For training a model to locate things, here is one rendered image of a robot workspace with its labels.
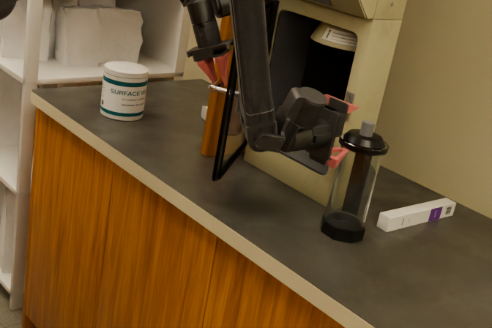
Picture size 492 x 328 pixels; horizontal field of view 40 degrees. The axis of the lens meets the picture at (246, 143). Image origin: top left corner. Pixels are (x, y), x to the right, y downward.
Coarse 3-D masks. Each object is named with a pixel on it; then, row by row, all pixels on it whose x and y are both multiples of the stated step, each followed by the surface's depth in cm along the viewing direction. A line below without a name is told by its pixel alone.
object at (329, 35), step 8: (320, 24) 166; (328, 24) 163; (320, 32) 164; (328, 32) 162; (336, 32) 161; (344, 32) 160; (352, 32) 160; (320, 40) 163; (328, 40) 162; (336, 40) 161; (344, 40) 160; (352, 40) 160; (344, 48) 160; (352, 48) 160
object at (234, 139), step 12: (264, 0) 163; (228, 84) 147; (228, 96) 148; (228, 132) 156; (240, 132) 170; (228, 144) 160; (240, 144) 174; (216, 156) 153; (228, 156) 163; (216, 168) 154
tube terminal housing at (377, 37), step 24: (288, 0) 167; (384, 0) 150; (336, 24) 157; (360, 24) 152; (384, 24) 153; (360, 48) 153; (384, 48) 156; (360, 72) 154; (384, 72) 160; (360, 96) 157; (360, 120) 160; (336, 144) 161; (264, 168) 180; (288, 168) 174; (312, 192) 169
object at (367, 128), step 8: (368, 120) 146; (360, 128) 146; (368, 128) 144; (344, 136) 146; (352, 136) 144; (360, 136) 144; (368, 136) 145; (376, 136) 146; (360, 144) 142; (368, 144) 142; (376, 144) 143; (384, 144) 146
